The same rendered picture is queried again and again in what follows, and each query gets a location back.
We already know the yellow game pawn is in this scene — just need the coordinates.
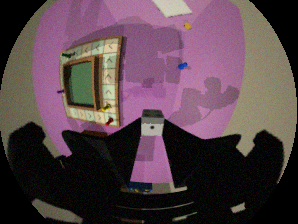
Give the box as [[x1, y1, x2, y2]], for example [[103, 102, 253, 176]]
[[102, 104, 110, 112]]

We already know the grey die with black pips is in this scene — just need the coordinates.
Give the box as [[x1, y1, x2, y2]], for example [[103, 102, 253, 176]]
[[141, 109, 165, 136]]

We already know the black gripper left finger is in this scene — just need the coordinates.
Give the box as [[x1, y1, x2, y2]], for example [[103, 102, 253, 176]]
[[61, 119, 142, 189]]

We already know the red pawn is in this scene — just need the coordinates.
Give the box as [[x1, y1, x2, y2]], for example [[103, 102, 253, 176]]
[[105, 117, 113, 125]]

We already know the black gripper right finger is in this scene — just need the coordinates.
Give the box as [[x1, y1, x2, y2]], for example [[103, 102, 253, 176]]
[[162, 119, 241, 188]]

